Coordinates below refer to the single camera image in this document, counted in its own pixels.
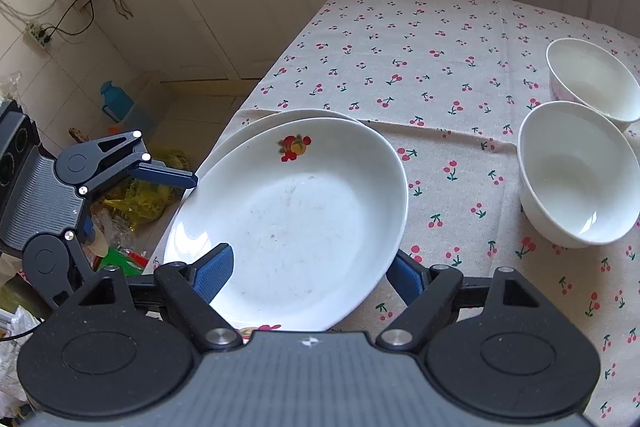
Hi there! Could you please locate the white ceramic bowl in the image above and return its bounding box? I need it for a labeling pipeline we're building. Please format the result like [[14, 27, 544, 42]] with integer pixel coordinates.
[[545, 37, 640, 132], [517, 100, 640, 250]]

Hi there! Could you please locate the blue thermos jug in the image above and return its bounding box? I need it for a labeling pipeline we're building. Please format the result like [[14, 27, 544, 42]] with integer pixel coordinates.
[[99, 80, 136, 124]]

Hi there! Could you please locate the white power strip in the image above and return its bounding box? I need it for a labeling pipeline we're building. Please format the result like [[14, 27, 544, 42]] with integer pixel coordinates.
[[24, 21, 54, 51]]

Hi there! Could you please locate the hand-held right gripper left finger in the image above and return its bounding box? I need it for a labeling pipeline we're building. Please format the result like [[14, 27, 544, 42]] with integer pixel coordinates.
[[75, 243, 246, 353]]

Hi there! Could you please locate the cherry print tablecloth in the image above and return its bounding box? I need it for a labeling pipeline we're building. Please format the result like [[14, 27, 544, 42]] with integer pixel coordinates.
[[150, 0, 640, 427]]

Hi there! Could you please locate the white plastic bag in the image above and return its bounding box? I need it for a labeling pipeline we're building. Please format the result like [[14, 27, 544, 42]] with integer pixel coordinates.
[[0, 277, 44, 413]]

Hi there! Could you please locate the yellow plastic bag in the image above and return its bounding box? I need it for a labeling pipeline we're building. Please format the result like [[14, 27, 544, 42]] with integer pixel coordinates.
[[92, 149, 194, 229]]

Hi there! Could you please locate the large white fruit print plate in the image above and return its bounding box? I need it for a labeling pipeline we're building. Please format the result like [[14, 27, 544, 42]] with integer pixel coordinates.
[[199, 108, 364, 334]]

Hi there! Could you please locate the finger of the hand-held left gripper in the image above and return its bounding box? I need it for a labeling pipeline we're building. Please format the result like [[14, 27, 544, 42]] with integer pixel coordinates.
[[62, 231, 102, 289], [79, 130, 199, 198]]

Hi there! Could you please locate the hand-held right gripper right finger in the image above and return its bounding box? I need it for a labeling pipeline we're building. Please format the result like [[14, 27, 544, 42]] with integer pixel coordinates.
[[375, 251, 544, 351]]

